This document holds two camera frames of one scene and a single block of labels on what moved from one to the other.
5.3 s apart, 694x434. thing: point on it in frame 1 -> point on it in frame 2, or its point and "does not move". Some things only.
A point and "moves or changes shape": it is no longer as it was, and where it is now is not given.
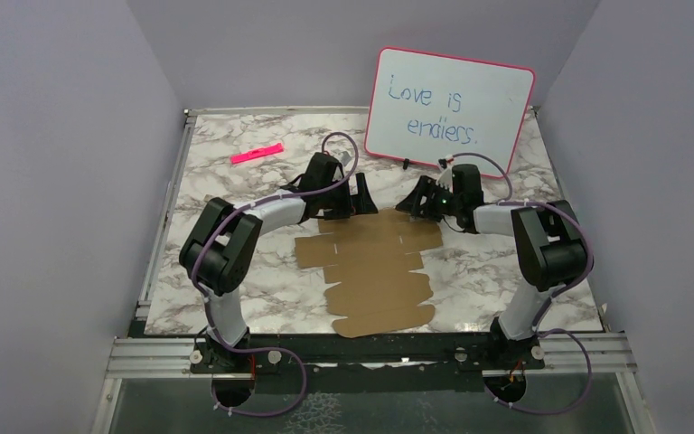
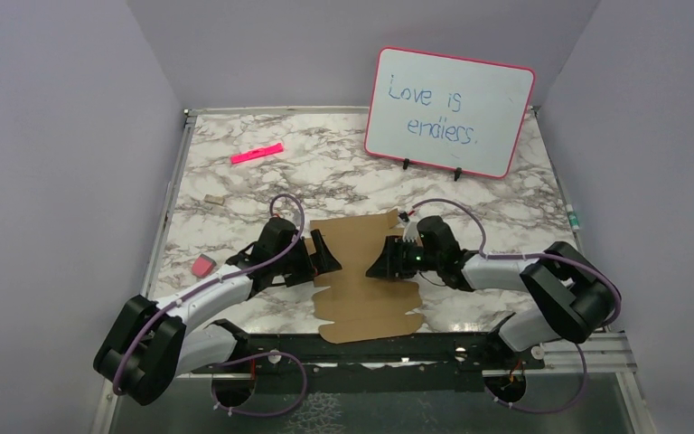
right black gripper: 426,188 -> 390,262
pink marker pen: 250,155 does not move
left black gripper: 361,203 -> 321,261
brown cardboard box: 369,257 moves or changes shape
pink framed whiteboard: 447,111 does not move
